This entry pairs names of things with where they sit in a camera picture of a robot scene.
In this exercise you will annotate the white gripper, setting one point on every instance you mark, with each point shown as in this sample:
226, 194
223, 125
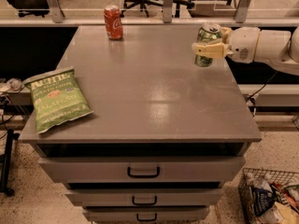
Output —
244, 44

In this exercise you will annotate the green soda can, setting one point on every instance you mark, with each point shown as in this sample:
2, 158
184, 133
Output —
209, 33

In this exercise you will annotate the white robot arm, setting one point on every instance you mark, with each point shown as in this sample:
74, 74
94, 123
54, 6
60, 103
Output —
278, 49

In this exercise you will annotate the red soda can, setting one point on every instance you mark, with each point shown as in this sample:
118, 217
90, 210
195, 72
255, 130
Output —
112, 15

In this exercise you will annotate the dark blue snack bag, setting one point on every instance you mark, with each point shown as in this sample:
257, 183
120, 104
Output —
263, 200

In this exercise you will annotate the green jalapeno chip bag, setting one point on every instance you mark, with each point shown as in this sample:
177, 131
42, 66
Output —
57, 98

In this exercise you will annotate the black office chair centre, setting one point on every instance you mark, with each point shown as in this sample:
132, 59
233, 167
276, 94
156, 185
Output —
165, 5

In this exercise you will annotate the grey drawer cabinet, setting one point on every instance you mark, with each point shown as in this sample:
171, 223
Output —
149, 99

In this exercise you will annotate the top grey drawer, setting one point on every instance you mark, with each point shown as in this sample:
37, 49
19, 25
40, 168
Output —
142, 169

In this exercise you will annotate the grey drawer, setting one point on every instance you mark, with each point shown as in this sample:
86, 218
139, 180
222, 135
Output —
145, 214
142, 169
143, 197

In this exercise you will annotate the middle grey drawer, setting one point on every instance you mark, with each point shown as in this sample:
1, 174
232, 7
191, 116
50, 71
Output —
143, 197

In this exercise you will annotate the bottom grey drawer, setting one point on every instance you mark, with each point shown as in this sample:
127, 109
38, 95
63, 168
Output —
145, 214

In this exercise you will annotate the black stand left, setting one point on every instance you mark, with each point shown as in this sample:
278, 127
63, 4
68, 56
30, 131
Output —
5, 161

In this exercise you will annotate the wire basket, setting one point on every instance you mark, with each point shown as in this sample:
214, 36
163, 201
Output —
245, 193

